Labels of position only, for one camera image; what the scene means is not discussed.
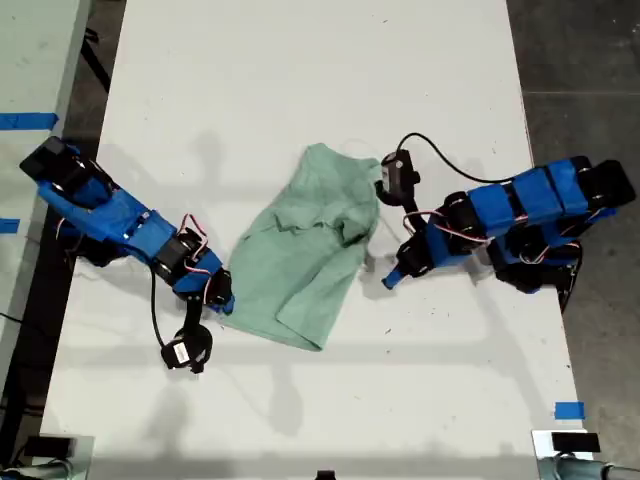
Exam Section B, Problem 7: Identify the pale green T-shirt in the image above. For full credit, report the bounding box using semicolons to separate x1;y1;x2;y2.
219;142;382;354

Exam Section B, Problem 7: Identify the square blue tape piece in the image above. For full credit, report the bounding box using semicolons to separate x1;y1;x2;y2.
554;401;586;421

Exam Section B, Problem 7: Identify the shiny metal plate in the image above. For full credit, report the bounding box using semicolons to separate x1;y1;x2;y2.
531;428;604;464

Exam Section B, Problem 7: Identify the small black box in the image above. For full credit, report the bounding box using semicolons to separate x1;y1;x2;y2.
551;432;601;454
23;436;76;457

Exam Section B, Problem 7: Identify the pale teal clamp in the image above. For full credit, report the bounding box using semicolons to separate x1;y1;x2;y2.
0;458;76;480
537;455;640;480

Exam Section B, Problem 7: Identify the black metal stand leg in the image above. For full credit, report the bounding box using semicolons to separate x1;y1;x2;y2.
82;27;112;94

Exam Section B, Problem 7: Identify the long blue tape strip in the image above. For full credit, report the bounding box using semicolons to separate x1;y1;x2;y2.
0;113;60;131

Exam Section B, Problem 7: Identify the pale side table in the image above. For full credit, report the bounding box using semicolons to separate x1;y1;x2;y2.
0;0;92;396

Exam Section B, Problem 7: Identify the black camera stalk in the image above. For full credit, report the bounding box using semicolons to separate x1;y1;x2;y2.
183;292;215;375
398;192;425;217

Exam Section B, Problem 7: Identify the black camera box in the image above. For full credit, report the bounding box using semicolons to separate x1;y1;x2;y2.
380;148;421;197
160;335;201;372

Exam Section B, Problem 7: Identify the black camera cable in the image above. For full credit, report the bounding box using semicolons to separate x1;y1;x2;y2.
149;262;171;351
396;132;516;184

